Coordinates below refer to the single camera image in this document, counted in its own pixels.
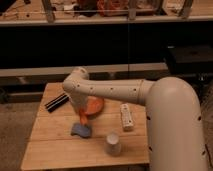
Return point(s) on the black box on floor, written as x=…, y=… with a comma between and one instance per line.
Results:
x=190, y=59

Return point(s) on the long wooden shelf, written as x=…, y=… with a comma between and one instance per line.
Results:
x=92, y=12

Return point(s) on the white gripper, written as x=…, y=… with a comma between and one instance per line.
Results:
x=78, y=101

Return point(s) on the wooden table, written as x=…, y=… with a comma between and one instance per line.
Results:
x=51, y=146

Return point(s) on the white paper cup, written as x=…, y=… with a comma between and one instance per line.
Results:
x=112, y=144

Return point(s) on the orange ceramic bowl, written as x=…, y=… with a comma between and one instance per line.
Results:
x=94, y=106

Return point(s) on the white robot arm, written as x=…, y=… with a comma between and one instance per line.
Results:
x=174, y=123

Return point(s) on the blue sponge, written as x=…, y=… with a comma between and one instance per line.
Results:
x=83, y=131

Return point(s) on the black rectangular box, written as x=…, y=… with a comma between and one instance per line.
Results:
x=56, y=102

